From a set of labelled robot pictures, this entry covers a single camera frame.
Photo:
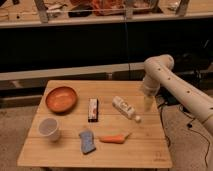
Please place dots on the orange wooden bowl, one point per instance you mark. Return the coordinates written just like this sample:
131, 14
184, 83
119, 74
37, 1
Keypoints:
61, 99

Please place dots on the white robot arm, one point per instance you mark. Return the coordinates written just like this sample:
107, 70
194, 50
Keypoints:
158, 72

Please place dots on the orange object on shelf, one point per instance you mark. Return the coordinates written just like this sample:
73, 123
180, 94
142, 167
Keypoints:
107, 7

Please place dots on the long wooden shelf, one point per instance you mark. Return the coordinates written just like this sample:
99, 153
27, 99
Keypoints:
35, 13

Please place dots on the white plastic bottle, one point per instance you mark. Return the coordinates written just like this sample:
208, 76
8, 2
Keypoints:
124, 108

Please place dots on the small snack box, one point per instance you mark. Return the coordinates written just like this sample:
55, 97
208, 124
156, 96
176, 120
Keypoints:
93, 110

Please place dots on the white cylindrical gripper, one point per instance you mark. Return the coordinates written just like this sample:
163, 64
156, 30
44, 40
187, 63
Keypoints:
148, 101

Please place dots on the wooden table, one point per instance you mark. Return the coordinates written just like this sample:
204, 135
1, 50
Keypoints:
146, 147

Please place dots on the white plastic cup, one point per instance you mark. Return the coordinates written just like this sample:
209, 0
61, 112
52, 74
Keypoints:
49, 128

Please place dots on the orange carrot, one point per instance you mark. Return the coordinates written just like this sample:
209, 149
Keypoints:
117, 139

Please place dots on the blue sponge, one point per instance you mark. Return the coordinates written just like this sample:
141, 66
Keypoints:
87, 141

